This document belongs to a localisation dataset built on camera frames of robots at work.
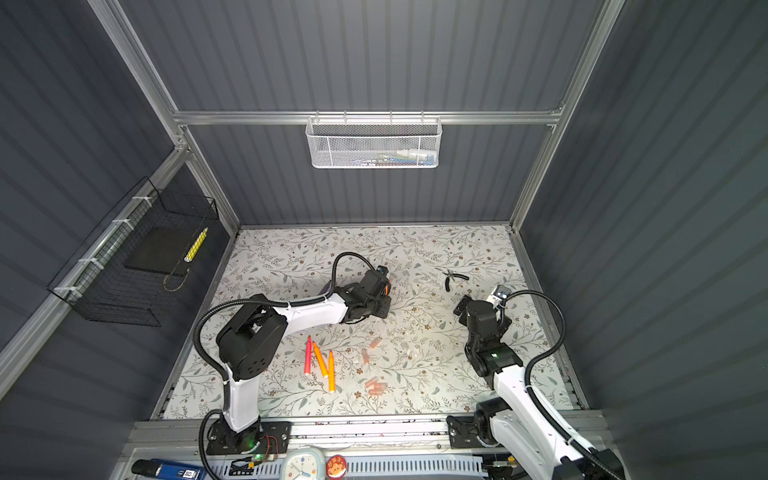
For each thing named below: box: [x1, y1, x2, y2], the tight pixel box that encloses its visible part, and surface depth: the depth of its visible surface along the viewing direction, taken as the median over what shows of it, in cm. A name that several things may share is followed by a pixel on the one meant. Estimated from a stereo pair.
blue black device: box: [131, 458, 206, 480], surface depth 68 cm
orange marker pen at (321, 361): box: [312, 341, 329, 378], surface depth 88 cm
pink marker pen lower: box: [304, 335, 313, 375], surface depth 88 cm
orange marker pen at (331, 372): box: [328, 350, 336, 393], surface depth 85 cm
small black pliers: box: [442, 269, 470, 292], surface depth 107 cm
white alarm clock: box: [280, 447, 327, 480], surface depth 69 cm
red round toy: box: [326, 454, 347, 480], surface depth 71 cm
